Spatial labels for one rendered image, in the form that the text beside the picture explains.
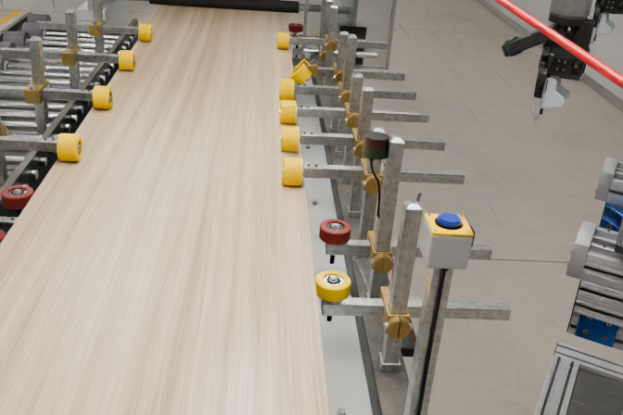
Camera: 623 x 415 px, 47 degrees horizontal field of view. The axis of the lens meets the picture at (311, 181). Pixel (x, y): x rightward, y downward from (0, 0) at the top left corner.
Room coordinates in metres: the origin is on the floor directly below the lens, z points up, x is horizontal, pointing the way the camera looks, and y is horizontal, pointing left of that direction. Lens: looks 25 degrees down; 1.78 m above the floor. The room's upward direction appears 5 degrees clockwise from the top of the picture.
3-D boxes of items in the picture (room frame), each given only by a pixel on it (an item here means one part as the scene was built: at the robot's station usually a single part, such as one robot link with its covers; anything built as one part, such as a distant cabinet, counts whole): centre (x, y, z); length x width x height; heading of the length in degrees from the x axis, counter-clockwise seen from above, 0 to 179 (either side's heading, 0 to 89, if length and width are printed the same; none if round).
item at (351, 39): (2.57, -0.10, 0.93); 0.03 x 0.03 x 0.48; 5
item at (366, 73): (2.87, -0.17, 0.95); 0.36 x 0.03 x 0.03; 95
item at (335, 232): (1.61, -0.07, 0.85); 0.08 x 0.08 x 0.11
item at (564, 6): (1.41, -0.47, 1.54); 0.08 x 0.08 x 0.05
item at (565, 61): (1.41, -0.48, 1.46); 0.09 x 0.08 x 0.12; 65
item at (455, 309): (1.37, -0.26, 0.83); 0.43 x 0.03 x 0.04; 95
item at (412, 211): (1.33, -0.21, 0.89); 0.03 x 0.03 x 0.48; 5
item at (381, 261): (1.60, -0.19, 0.85); 0.13 x 0.06 x 0.05; 5
